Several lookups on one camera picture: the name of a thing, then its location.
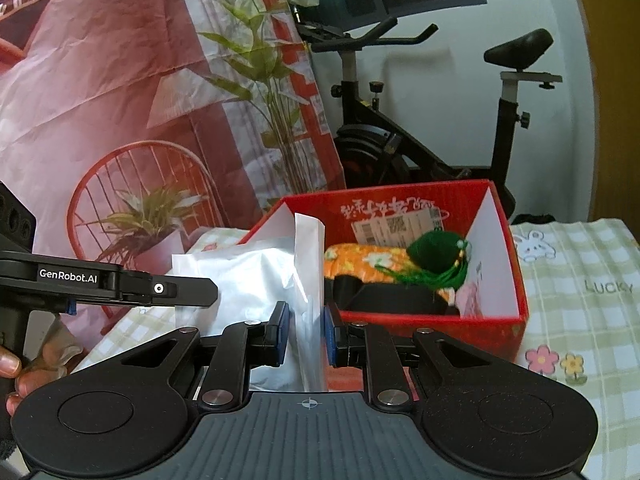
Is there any wooden door panel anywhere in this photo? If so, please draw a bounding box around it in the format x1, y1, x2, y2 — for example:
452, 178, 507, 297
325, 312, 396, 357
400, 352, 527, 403
565, 0, 640, 228

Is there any red cardboard box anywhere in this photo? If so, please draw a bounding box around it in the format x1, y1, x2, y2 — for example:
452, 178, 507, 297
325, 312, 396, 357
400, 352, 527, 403
237, 179, 530, 368

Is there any black exercise bike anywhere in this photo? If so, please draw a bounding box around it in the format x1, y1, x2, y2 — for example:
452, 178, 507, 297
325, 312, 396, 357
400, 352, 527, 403
292, 7, 563, 221

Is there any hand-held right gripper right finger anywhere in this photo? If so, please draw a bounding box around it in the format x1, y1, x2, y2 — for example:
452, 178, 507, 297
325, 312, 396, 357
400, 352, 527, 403
322, 305, 502, 407

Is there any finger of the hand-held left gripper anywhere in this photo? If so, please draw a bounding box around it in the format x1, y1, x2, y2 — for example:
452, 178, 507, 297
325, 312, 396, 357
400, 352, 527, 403
117, 270, 219, 310

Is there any orange floral plush toy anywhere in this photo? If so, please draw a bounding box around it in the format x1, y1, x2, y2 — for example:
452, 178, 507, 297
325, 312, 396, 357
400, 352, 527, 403
322, 242, 457, 307

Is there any white plastic packet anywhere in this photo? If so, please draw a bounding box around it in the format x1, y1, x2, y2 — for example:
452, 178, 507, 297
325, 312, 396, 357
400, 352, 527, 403
172, 212, 328, 393

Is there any person's left hand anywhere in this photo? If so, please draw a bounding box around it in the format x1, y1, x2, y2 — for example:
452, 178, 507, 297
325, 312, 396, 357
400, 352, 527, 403
0, 330, 71, 417

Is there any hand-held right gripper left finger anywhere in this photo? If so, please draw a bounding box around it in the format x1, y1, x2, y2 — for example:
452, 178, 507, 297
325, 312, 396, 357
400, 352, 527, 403
120, 301, 292, 409

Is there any green knitted pouch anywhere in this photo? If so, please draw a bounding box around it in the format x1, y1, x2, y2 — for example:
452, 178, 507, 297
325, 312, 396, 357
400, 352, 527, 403
377, 230, 473, 292

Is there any black cloth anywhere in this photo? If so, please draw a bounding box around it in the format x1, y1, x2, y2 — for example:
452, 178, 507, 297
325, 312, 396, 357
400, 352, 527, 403
332, 274, 461, 317

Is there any red printed backdrop cloth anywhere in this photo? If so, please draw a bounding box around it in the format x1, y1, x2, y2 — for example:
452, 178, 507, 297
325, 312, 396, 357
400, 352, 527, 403
0, 0, 348, 361

